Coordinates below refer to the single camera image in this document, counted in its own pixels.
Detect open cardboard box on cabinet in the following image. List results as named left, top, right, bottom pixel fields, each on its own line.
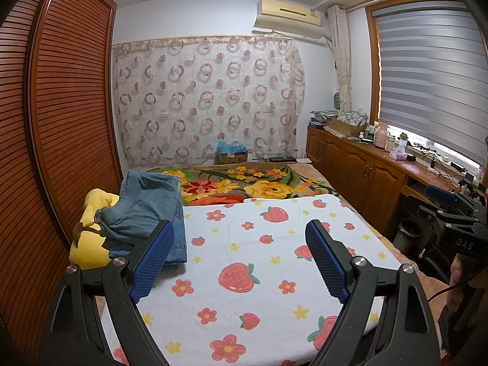
left=328, top=117, right=364, bottom=137

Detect long brown wooden cabinet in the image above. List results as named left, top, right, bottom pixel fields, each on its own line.
left=306, top=127, right=459, bottom=239

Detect yellow plush toy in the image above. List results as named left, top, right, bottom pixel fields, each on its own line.
left=70, top=188, right=119, bottom=270

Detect cardboard box with blue cloth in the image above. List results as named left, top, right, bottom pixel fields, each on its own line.
left=215, top=140, right=248, bottom=164

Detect dark waste bin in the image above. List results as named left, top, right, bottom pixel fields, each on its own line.
left=393, top=219, right=423, bottom=254

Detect right human hand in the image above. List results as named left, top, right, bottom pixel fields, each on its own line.
left=447, top=254, right=475, bottom=311

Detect grey striped window blind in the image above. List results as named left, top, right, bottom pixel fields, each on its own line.
left=372, top=1, right=487, bottom=164

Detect white strawberry flower blanket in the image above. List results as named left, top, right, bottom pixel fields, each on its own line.
left=137, top=195, right=399, bottom=365

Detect cream wall air conditioner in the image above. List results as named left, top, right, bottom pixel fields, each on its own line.
left=254, top=0, right=328, bottom=40

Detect folded blue denim jeans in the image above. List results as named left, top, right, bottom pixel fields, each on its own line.
left=96, top=170, right=187, bottom=266

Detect teal blue pants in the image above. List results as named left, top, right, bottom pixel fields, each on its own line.
left=95, top=201, right=186, bottom=248

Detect brown louvered wooden wardrobe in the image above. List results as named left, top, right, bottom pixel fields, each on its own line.
left=1, top=0, right=122, bottom=365

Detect circle patterned sheer curtain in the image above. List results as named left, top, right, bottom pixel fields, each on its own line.
left=113, top=36, right=305, bottom=169

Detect beige floral bed blanket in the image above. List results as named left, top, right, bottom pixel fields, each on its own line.
left=151, top=162, right=447, bottom=296

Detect pink bottle on cabinet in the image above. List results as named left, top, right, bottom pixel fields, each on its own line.
left=374, top=122, right=388, bottom=149

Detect cream tied side curtain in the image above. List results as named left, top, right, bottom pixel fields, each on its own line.
left=328, top=5, right=352, bottom=112

